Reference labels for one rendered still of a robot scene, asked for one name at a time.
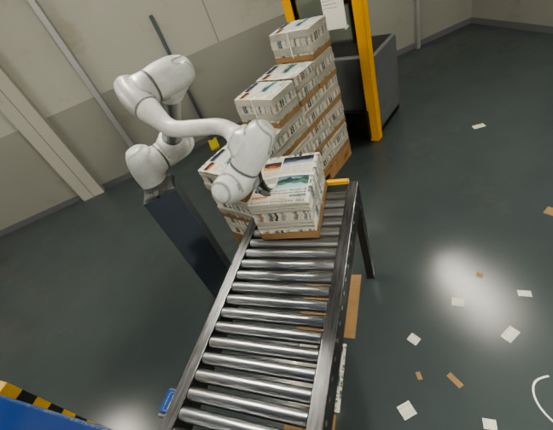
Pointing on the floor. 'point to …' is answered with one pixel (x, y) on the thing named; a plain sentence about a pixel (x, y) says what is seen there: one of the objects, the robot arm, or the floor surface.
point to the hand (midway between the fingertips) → (270, 169)
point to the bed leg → (365, 245)
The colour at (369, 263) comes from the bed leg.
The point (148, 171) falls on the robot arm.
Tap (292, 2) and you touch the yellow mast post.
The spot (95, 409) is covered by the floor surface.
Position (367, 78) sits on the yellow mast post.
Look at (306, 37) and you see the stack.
